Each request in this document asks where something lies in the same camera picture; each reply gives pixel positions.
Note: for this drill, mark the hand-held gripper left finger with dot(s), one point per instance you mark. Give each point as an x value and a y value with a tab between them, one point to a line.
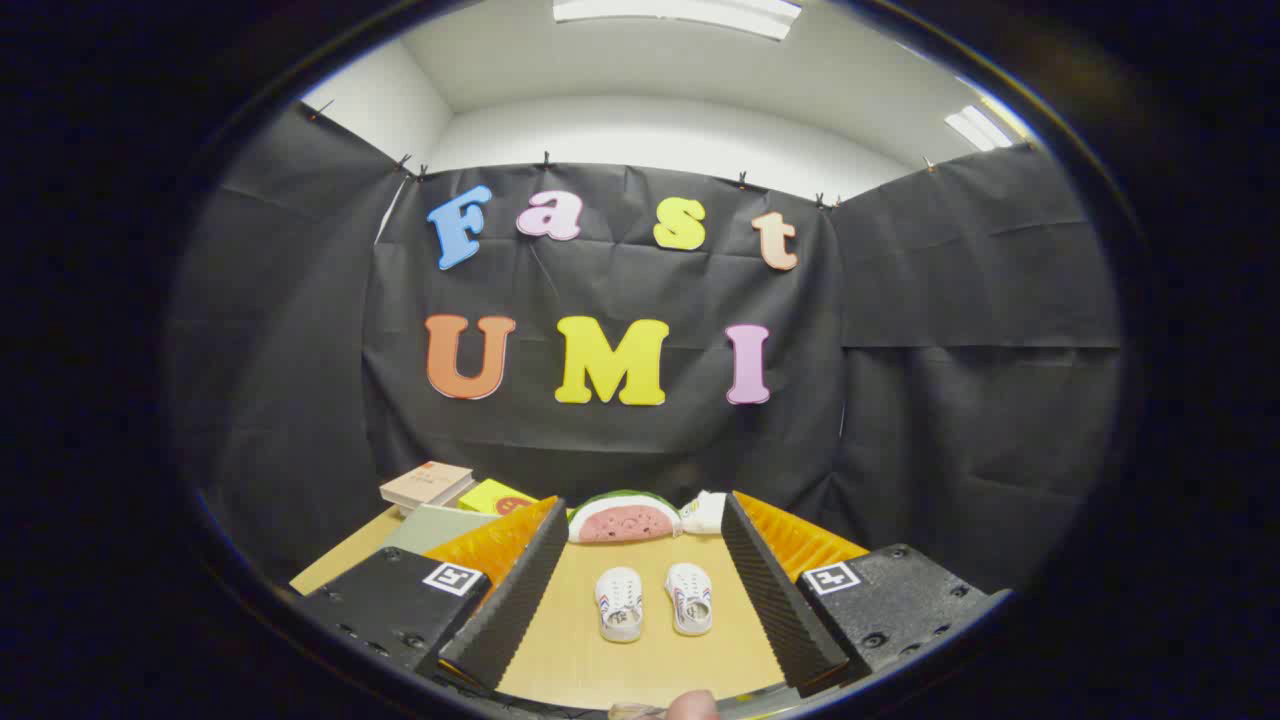
510	600

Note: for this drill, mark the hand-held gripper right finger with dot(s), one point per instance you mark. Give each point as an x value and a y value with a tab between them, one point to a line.
775	600

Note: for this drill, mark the white canvas shoe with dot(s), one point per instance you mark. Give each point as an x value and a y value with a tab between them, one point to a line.
690	598
620	603

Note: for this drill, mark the green fabric storage box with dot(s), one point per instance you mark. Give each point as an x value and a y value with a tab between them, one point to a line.
440	528

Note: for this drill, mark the yellow book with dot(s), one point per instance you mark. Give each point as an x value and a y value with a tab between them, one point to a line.
490	497

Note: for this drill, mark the white plush toy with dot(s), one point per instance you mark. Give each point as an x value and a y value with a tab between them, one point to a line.
705	512

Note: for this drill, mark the watermelon slice plush toy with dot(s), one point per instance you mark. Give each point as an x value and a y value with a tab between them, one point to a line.
625	520

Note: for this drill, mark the beige book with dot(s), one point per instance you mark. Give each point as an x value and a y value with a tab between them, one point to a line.
425	485

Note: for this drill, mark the row of black clips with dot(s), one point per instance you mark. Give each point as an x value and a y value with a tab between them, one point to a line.
546	160

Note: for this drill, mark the small ceiling light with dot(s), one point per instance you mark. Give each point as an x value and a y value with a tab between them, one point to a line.
978	128

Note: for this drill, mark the long ceiling light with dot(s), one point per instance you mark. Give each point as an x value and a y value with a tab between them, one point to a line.
680	12

